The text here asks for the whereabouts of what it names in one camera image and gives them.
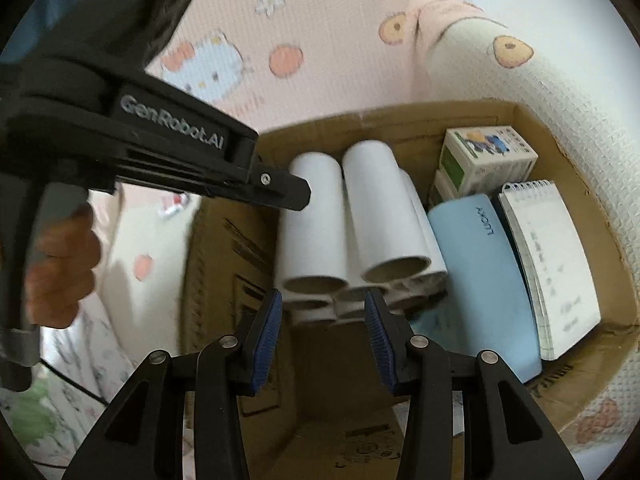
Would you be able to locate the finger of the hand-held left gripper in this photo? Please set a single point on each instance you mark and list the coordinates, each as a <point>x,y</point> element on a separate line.
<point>280,187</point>

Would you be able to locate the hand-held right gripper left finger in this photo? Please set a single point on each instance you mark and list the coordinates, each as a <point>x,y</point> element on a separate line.
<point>265,340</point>

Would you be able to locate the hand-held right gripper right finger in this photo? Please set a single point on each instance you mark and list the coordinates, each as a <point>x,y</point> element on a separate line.
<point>377,340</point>

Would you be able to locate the brown cardboard box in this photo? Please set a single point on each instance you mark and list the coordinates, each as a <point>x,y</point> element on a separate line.
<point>325,125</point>

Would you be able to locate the white paper tube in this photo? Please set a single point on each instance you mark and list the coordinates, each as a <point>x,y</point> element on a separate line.
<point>380,210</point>

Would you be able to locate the person's left hand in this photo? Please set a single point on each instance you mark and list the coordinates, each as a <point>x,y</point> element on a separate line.
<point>65,265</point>

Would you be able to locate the stack of white rolls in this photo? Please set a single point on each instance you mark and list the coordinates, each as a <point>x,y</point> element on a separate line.
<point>310,220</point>

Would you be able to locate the light blue case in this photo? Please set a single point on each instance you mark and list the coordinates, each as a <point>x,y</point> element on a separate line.
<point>475,285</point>

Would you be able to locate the blue cloth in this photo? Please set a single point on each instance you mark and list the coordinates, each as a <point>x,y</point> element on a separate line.
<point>55,0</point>

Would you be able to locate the small white box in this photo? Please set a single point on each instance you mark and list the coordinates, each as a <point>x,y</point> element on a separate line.
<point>442,190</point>

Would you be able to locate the pink cartoon printed mat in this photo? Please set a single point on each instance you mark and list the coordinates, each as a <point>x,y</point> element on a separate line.
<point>325,20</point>

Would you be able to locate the white spiral notepad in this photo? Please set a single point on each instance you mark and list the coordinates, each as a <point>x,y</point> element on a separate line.
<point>550,270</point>

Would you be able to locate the green white cartoon box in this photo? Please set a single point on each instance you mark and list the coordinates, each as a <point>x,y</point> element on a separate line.
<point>480,170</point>

